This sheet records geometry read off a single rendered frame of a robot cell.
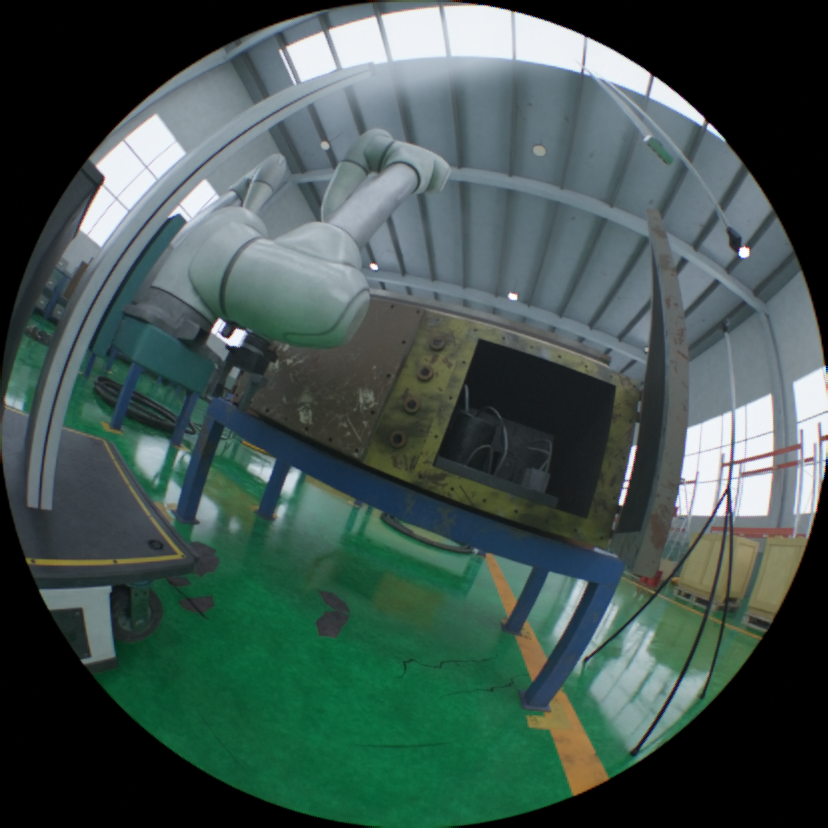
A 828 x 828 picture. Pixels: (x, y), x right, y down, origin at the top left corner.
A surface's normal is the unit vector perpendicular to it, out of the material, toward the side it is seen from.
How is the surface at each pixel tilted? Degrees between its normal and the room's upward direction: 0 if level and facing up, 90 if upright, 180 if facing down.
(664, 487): 90
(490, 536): 90
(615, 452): 90
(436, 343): 90
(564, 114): 180
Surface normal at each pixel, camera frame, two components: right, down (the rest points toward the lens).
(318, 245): 0.40, -0.27
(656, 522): -0.58, -0.38
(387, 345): -0.17, -0.26
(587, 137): -0.36, 0.91
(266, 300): -0.01, 0.48
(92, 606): 0.92, 0.32
